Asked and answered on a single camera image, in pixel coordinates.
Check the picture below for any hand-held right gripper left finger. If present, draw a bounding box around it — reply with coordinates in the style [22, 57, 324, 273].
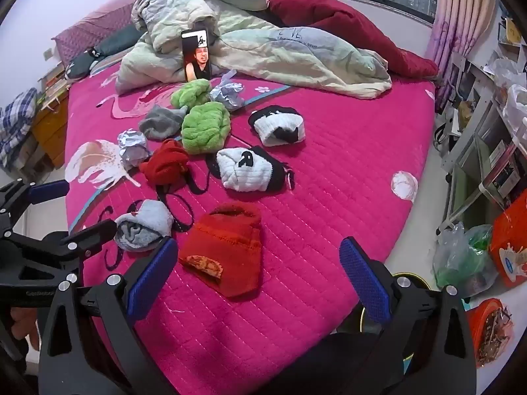
[38, 236, 182, 395]

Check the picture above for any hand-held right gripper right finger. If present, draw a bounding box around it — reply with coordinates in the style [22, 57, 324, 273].
[338, 236, 478, 395]

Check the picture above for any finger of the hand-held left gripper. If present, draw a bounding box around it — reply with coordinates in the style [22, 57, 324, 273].
[8, 219, 119, 272]
[0, 180, 70, 235]

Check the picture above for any grey fluffy sock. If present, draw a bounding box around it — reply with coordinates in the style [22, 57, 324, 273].
[138, 104, 190, 141]

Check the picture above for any white sock with black band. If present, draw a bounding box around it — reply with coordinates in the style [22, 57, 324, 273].
[248, 106, 306, 147]

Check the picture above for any person's left hand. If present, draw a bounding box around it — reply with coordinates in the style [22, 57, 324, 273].
[9, 306, 40, 346]

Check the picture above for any dark round yellow-rimmed bin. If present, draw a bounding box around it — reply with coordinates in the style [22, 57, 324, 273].
[358, 272, 433, 363]

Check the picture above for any light blue sock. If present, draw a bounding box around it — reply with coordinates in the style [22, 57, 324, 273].
[114, 199, 174, 251]

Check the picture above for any wooden nightstand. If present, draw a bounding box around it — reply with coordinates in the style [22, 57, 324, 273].
[31, 91, 70, 169]

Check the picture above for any orange-red knitted sock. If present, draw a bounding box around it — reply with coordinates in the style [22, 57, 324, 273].
[178, 203, 264, 298]

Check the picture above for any blue plaid cloth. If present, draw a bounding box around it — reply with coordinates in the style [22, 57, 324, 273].
[0, 87, 40, 171]

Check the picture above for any crumpled white paper ball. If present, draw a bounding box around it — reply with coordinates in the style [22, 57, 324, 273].
[209, 70, 244, 112]
[117, 129, 151, 169]

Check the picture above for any dark red fluffy sock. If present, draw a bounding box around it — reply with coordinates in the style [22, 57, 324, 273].
[139, 139, 191, 188]

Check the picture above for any green plastic bag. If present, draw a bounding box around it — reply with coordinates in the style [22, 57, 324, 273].
[432, 222, 501, 297]

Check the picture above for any stack of books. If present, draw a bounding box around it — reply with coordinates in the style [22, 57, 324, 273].
[39, 64, 72, 108]

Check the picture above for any pink printed bed sheet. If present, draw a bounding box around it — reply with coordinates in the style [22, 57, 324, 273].
[62, 0, 437, 395]

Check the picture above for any orange bin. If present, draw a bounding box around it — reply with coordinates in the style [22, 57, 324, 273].
[467, 298, 515, 367]

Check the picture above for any white sock with black mark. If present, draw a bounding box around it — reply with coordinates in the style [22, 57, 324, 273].
[216, 146, 287, 193]

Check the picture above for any orange box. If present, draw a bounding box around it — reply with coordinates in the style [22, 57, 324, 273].
[488, 201, 527, 289]

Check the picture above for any green fluffy sock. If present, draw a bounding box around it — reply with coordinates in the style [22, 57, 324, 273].
[181, 102, 231, 155]
[170, 79, 212, 110]

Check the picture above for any dark green pillow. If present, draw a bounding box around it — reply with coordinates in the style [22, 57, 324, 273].
[65, 22, 143, 80]

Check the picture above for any purple pillow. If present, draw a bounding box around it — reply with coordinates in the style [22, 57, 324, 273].
[51, 3, 143, 66]

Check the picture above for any grey metal shelf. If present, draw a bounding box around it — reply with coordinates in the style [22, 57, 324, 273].
[434, 49, 527, 235]

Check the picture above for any smartphone with lit screen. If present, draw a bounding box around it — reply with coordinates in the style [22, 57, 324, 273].
[181, 29, 212, 83]

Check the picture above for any pale green quilt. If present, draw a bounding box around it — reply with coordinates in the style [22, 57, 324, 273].
[115, 0, 392, 99]

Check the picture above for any white plastic bag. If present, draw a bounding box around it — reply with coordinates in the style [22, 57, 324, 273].
[492, 58, 527, 132]

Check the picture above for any dark red quilt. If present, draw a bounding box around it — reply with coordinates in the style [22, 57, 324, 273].
[263, 0, 439, 79]

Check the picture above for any pink curtain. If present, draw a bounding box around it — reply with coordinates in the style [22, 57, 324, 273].
[424, 0, 495, 56]

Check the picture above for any black lanyard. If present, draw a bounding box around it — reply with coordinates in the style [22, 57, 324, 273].
[155, 160, 215, 235]

